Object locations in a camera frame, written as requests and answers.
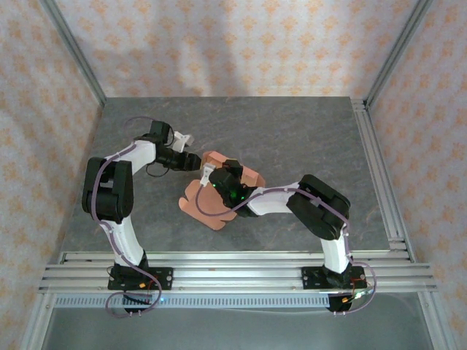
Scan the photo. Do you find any orange cardboard paper box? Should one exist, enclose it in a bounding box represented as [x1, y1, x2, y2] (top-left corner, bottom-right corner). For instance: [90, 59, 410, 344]
[178, 149, 266, 231]

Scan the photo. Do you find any grey metal panel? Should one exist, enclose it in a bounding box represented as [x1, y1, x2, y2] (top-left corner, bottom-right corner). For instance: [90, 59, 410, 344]
[39, 308, 437, 350]

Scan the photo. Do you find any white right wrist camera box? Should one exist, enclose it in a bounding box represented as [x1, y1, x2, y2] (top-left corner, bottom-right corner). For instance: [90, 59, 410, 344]
[200, 163, 217, 187]

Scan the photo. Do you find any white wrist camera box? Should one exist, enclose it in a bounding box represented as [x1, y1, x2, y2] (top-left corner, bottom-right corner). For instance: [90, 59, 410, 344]
[200, 163, 217, 187]
[171, 131, 194, 152]

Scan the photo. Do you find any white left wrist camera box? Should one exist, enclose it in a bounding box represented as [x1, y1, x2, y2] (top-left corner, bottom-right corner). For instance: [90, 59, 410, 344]
[171, 131, 194, 152]

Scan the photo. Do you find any narrow aluminium rail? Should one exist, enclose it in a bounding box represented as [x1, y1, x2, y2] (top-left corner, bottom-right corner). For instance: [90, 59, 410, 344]
[60, 250, 416, 265]

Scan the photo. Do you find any wide aluminium mounting rail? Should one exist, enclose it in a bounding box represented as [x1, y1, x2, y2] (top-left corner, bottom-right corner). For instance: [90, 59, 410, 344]
[38, 264, 439, 293]

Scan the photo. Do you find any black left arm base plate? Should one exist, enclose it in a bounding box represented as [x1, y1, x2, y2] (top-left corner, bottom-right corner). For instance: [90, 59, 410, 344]
[107, 267, 174, 291]

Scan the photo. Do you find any grey slotted cable duct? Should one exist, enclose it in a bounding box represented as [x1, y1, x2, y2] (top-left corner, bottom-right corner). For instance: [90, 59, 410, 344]
[54, 294, 331, 310]

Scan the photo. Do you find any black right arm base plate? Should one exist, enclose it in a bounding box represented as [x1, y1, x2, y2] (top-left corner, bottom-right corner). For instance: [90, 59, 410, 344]
[300, 265, 366, 291]

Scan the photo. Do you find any aluminium side rail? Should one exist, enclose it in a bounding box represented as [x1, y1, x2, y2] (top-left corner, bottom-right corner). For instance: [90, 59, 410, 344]
[350, 97, 416, 264]

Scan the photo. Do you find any aluminium frame post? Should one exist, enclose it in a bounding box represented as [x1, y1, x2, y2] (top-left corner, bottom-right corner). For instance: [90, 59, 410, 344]
[363, 0, 437, 107]
[39, 0, 107, 107]
[21, 291, 55, 350]
[415, 291, 453, 350]

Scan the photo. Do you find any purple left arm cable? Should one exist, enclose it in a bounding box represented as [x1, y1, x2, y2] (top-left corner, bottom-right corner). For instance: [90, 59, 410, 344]
[90, 116, 165, 318]

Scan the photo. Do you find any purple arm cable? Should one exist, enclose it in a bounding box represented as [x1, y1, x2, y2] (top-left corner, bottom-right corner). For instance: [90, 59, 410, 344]
[196, 184, 377, 315]
[90, 116, 165, 318]

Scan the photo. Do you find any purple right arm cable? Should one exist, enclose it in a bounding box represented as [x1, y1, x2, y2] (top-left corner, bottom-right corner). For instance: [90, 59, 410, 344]
[196, 184, 377, 315]

